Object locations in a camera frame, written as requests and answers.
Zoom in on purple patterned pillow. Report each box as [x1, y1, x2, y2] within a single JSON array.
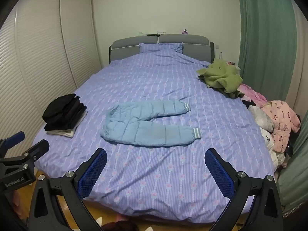
[[139, 42, 184, 53]]

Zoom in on grey fluffy garment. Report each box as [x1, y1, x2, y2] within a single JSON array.
[[248, 105, 275, 133]]

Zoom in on grey upholstered headboard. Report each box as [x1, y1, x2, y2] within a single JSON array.
[[109, 34, 214, 64]]

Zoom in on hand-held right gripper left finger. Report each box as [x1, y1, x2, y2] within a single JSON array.
[[28, 148, 108, 231]]

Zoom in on pink printed padded jacket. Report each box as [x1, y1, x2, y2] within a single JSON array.
[[261, 100, 301, 153]]

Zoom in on white louvered wardrobe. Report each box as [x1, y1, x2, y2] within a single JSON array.
[[0, 0, 103, 159]]

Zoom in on green curtain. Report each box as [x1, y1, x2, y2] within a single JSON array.
[[236, 0, 297, 104], [277, 115, 308, 217]]

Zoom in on bed with purple duvet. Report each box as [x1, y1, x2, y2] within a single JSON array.
[[32, 42, 276, 223]]

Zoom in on white garment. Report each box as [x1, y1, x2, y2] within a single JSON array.
[[260, 127, 287, 166]]

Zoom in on white folded cloth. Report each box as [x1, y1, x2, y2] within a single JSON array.
[[46, 114, 87, 139]]

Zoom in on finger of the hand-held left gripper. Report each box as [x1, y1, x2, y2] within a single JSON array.
[[0, 131, 26, 159], [0, 140, 50, 171]]

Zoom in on olive green fleece garment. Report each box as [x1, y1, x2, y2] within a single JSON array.
[[196, 58, 243, 99]]

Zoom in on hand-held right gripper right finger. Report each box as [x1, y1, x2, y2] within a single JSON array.
[[204, 148, 283, 231]]

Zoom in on plain pink garment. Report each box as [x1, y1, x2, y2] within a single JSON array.
[[237, 84, 269, 106]]

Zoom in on light blue padded pants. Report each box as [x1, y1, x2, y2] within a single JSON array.
[[100, 100, 202, 147]]

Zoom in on stack of black folded clothes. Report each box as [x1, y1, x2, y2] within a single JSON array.
[[42, 94, 87, 131]]

